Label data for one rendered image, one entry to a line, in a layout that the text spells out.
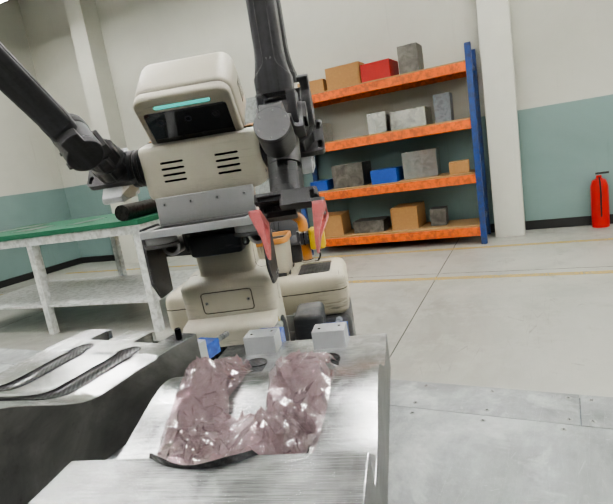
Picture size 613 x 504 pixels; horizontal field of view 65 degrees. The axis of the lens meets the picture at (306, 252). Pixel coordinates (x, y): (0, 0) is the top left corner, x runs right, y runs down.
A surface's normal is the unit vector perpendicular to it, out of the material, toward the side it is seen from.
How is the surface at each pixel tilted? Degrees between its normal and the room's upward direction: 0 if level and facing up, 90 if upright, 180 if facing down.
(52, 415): 90
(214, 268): 98
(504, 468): 0
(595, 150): 90
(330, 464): 0
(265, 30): 90
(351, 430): 14
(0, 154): 90
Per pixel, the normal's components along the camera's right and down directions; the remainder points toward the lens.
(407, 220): -0.44, 0.23
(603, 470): -0.15, -0.97
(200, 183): -0.06, 0.33
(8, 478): 0.87, -0.05
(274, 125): -0.14, -0.26
